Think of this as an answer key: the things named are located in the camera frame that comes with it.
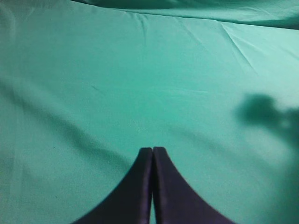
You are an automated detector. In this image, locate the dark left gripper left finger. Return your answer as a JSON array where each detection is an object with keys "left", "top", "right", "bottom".
[{"left": 74, "top": 147, "right": 152, "bottom": 224}]

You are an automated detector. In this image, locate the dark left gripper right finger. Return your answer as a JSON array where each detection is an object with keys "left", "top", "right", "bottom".
[{"left": 153, "top": 147, "right": 224, "bottom": 224}]

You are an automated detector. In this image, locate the green cloth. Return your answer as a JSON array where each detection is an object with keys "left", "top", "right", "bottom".
[{"left": 0, "top": 0, "right": 299, "bottom": 224}]

